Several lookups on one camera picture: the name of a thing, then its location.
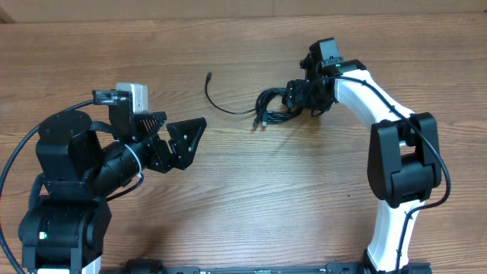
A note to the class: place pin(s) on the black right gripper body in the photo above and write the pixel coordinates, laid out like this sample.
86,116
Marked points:
309,96

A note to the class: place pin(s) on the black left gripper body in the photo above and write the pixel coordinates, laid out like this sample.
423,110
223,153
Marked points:
155,159

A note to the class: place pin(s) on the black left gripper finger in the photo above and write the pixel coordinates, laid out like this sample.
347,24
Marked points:
184,139
150,122

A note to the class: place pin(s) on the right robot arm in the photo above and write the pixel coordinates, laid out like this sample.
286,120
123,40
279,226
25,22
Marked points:
404,163

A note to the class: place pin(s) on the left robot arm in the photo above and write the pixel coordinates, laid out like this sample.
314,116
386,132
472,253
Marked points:
84,162

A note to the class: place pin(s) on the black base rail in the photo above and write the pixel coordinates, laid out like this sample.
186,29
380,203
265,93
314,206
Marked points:
156,266

